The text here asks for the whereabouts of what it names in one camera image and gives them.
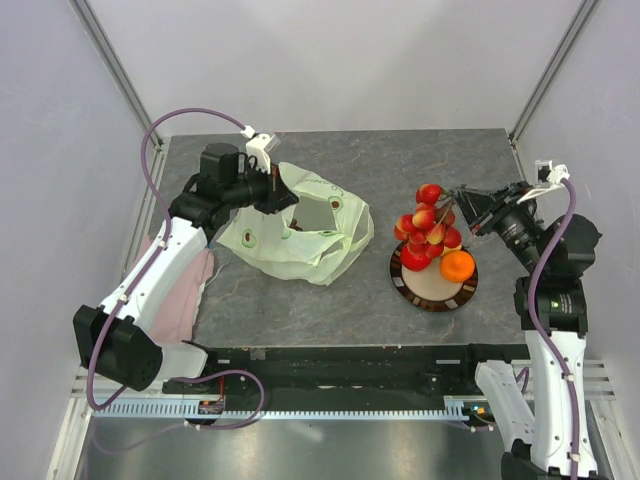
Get light blue cable duct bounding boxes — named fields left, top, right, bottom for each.
left=95, top=398, right=490, bottom=422

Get yellow lemon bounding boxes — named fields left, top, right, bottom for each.
left=442, top=242, right=462, bottom=255

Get small red yellow fruits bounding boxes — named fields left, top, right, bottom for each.
left=394, top=183, right=462, bottom=260

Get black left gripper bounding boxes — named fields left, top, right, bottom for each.
left=224, top=160, right=299, bottom=215

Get green avocado print plastic bag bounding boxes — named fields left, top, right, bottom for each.
left=218, top=163, right=374, bottom=286

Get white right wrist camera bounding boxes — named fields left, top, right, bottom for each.
left=517, top=159, right=570, bottom=205

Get aluminium frame post left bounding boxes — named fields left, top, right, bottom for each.
left=69, top=0, right=153, bottom=131

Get pink folded cloth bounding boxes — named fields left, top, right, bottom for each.
left=149, top=248, right=215, bottom=344

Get orange fruit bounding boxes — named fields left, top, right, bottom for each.
left=439, top=250, right=476, bottom=283

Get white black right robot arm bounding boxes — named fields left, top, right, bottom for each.
left=451, top=179, right=602, bottom=479

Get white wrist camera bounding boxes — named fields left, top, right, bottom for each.
left=517, top=159, right=570, bottom=205
left=241, top=125, right=279, bottom=174

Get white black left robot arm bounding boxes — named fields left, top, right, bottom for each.
left=73, top=134, right=298, bottom=393

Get purple grape bunch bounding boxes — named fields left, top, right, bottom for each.
left=288, top=218, right=304, bottom=232

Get aluminium frame post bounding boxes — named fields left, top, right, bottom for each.
left=508, top=0, right=600, bottom=147
left=69, top=0, right=153, bottom=131

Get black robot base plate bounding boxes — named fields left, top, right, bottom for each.
left=162, top=339, right=521, bottom=414

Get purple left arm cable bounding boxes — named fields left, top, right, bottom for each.
left=85, top=107, right=251, bottom=414

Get dark round fruit plate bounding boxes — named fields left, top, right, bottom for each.
left=389, top=242, right=479, bottom=313

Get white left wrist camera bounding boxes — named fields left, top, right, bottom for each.
left=241, top=125, right=279, bottom=174

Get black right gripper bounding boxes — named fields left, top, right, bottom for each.
left=450, top=179, right=548, bottom=273

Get red apple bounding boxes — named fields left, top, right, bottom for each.
left=400, top=244, right=432, bottom=272

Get aluminium frame post right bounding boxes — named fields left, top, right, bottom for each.
left=508, top=0, right=600, bottom=147

